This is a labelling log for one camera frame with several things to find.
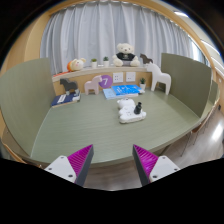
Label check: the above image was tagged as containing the navy blue book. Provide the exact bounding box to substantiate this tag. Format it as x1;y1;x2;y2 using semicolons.
50;92;82;109

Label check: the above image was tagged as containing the spiky potted plant white pot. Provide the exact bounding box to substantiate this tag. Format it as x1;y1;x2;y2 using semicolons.
139;77;147;91

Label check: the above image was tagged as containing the dark grey horse figurine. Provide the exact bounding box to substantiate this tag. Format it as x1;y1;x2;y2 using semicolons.
59;78;81;97

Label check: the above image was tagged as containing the green partition panel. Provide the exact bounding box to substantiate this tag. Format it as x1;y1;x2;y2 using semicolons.
160;52;213;118
0;57;57;158

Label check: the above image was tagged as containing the wooden chair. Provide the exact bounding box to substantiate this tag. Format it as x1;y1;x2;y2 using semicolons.
181;106;218;158

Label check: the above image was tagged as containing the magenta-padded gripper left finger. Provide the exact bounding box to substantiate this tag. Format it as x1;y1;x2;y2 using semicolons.
44;144;95;187

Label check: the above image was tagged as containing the small cream plush bear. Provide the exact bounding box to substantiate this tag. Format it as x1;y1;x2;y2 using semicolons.
66;57;87;73

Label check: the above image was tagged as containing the large white horse figurine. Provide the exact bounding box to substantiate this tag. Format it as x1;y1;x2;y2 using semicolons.
145;62;172;96

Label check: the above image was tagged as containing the pink horse figurine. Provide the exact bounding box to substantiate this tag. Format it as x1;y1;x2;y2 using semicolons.
83;74;103;96

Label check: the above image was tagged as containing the purple round number sign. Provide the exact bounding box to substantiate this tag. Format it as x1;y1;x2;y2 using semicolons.
98;74;114;90

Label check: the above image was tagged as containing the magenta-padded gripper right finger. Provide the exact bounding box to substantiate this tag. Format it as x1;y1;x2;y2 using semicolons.
132;144;181;187

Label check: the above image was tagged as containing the cream teddy bear black shirt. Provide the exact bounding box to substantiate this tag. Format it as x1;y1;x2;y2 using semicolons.
111;42;141;68

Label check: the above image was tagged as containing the wooden shelf ledge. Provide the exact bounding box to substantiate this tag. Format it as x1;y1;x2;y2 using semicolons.
51;64;154;97

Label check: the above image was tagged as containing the dark brown horse figurine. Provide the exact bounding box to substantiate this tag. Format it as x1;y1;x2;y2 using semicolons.
139;53;154;65

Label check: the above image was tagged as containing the light blue book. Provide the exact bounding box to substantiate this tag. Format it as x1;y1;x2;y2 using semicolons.
102;87;139;101

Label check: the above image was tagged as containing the white grey curtain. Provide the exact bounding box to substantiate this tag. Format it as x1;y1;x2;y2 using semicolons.
39;1;204;76

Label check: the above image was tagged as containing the white wall socket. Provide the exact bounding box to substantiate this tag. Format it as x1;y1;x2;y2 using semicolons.
125;71;137;83
112;72;125;84

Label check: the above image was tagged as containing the white bear-shaped power strip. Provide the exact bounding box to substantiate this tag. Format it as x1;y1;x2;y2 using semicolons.
117;97;148;125

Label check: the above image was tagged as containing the ceiling light group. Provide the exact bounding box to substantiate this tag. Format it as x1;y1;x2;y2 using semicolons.
173;10;224;78

